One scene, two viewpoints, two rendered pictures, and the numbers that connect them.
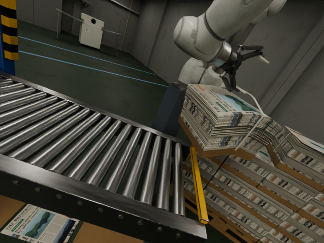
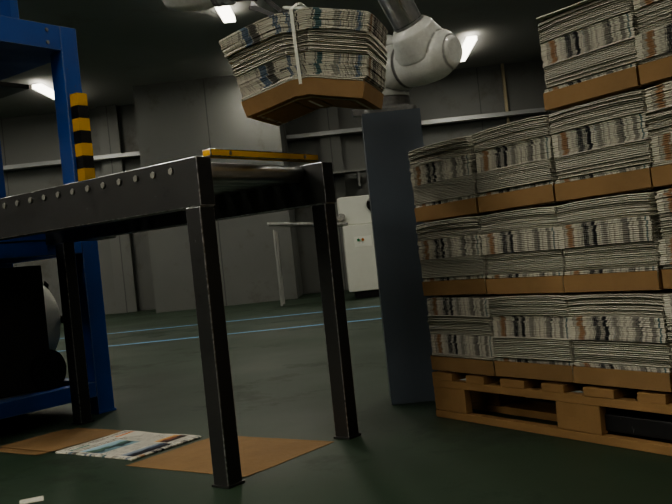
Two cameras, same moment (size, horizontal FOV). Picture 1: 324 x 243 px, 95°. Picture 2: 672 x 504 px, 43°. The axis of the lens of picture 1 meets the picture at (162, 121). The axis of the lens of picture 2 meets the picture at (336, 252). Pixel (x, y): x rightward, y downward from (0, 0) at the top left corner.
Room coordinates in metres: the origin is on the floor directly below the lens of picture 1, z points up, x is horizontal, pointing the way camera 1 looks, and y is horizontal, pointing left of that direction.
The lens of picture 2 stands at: (-1.03, -1.85, 0.53)
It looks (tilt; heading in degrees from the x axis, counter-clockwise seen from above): 0 degrees down; 41
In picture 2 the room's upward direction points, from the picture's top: 6 degrees counter-clockwise
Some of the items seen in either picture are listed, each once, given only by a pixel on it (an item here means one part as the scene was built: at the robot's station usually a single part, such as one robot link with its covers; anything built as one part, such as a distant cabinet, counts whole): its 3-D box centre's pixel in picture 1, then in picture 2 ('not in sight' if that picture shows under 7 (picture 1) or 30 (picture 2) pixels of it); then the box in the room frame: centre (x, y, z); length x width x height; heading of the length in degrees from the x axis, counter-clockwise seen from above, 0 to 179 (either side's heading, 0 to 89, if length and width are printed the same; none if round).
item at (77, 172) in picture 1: (101, 144); not in sight; (0.54, 0.22, 0.77); 0.47 x 0.05 x 0.05; 5
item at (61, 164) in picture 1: (87, 139); not in sight; (0.53, 0.28, 0.77); 0.47 x 0.05 x 0.05; 5
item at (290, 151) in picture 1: (299, 154); (636, 56); (1.10, -1.06, 0.95); 0.38 x 0.29 x 0.23; 163
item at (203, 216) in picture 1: (196, 174); (265, 155); (0.57, -0.25, 0.81); 0.43 x 0.03 x 0.02; 5
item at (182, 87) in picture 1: (182, 85); (383, 108); (1.38, -0.04, 1.03); 0.22 x 0.18 x 0.06; 130
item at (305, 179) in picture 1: (290, 162); (639, 90); (1.10, -1.06, 0.86); 0.38 x 0.29 x 0.04; 163
